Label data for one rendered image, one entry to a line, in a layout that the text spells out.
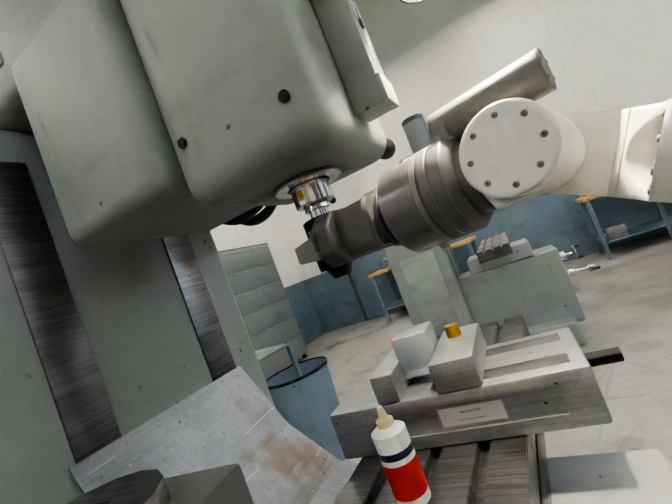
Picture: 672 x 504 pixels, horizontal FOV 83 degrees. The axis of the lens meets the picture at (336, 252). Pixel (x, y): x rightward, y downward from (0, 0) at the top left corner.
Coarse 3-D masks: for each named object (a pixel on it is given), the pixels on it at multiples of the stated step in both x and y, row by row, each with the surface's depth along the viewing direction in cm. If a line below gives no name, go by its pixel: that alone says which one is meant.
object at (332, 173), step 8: (320, 168) 42; (328, 168) 42; (336, 168) 43; (296, 176) 41; (304, 176) 41; (312, 176) 42; (328, 176) 46; (336, 176) 46; (280, 184) 42; (288, 184) 42; (296, 184) 43; (280, 192) 44; (288, 192) 46
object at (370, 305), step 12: (384, 252) 721; (360, 264) 745; (372, 264) 734; (384, 264) 724; (348, 276) 762; (360, 276) 749; (384, 276) 727; (360, 288) 752; (372, 288) 741; (384, 288) 730; (396, 288) 720; (360, 300) 757; (372, 300) 744; (384, 300) 733; (372, 312) 747
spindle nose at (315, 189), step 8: (320, 176) 44; (304, 184) 43; (312, 184) 43; (320, 184) 43; (328, 184) 45; (304, 192) 43; (312, 192) 43; (320, 192) 43; (328, 192) 44; (296, 200) 44; (304, 200) 43; (312, 200) 43; (328, 200) 46; (296, 208) 45
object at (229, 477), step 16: (112, 480) 23; (128, 480) 22; (144, 480) 21; (160, 480) 20; (176, 480) 23; (192, 480) 22; (208, 480) 21; (224, 480) 21; (240, 480) 22; (80, 496) 23; (96, 496) 22; (112, 496) 21; (128, 496) 20; (144, 496) 19; (160, 496) 19; (176, 496) 21; (192, 496) 20; (208, 496) 20; (224, 496) 20; (240, 496) 21
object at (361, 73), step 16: (320, 0) 40; (336, 0) 39; (352, 0) 40; (320, 16) 40; (336, 16) 39; (352, 16) 39; (336, 32) 39; (352, 32) 39; (336, 48) 40; (352, 48) 39; (368, 48) 39; (336, 64) 40; (352, 64) 39; (368, 64) 38; (352, 80) 39; (368, 80) 39; (384, 80) 39; (352, 96) 40; (368, 96) 39; (384, 96) 38; (368, 112) 40; (384, 112) 42
